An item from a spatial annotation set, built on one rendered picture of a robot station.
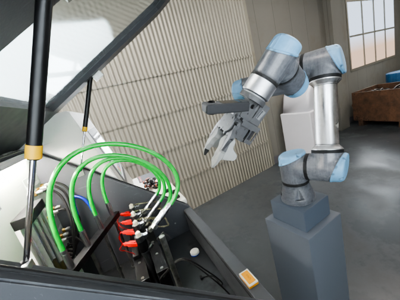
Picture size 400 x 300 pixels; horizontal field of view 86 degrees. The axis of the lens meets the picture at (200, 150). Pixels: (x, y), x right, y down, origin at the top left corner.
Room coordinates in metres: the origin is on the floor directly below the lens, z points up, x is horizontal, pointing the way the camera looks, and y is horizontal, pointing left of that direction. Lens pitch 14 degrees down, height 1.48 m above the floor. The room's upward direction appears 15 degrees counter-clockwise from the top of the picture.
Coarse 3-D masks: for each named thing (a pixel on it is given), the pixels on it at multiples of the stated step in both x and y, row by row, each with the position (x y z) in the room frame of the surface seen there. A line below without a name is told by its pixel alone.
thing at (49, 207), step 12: (96, 144) 0.60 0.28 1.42; (108, 144) 0.61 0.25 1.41; (120, 144) 0.62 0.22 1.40; (132, 144) 0.63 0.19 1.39; (72, 156) 0.58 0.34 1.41; (156, 156) 0.65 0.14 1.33; (60, 168) 0.57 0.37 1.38; (48, 192) 0.55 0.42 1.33; (48, 204) 0.54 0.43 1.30; (48, 216) 0.54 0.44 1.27; (60, 240) 0.54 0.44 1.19; (60, 252) 0.54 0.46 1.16
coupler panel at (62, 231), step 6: (36, 174) 0.80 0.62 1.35; (24, 180) 0.70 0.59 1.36; (36, 180) 0.78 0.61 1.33; (24, 186) 0.68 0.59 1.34; (36, 186) 0.76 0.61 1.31; (42, 186) 0.75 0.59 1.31; (36, 192) 0.71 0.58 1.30; (42, 192) 0.71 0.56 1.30; (36, 198) 0.72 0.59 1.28; (42, 198) 0.76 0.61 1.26; (54, 210) 0.75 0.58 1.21; (54, 216) 0.71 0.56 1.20; (60, 228) 0.78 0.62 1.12; (66, 228) 0.79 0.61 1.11; (60, 234) 0.75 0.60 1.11; (66, 234) 0.75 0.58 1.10; (66, 240) 0.71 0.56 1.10
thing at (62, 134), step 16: (64, 112) 0.90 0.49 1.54; (48, 128) 0.88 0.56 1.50; (64, 128) 0.90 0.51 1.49; (80, 128) 0.92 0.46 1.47; (48, 144) 0.87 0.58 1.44; (64, 144) 0.89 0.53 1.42; (80, 144) 0.91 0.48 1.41; (96, 160) 0.92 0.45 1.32; (112, 176) 0.93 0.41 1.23; (128, 176) 1.46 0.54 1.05
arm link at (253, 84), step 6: (252, 78) 0.54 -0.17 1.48; (258, 78) 0.53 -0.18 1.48; (246, 84) 0.55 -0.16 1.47; (252, 84) 0.53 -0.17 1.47; (258, 84) 0.52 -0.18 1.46; (264, 84) 0.52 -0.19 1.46; (270, 84) 0.52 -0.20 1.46; (246, 90) 0.55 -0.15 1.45; (252, 90) 0.53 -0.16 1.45; (258, 90) 0.52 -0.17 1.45; (264, 90) 0.52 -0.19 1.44; (270, 90) 0.53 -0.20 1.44; (258, 96) 0.53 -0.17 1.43; (264, 96) 0.52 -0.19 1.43; (270, 96) 0.54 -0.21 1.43
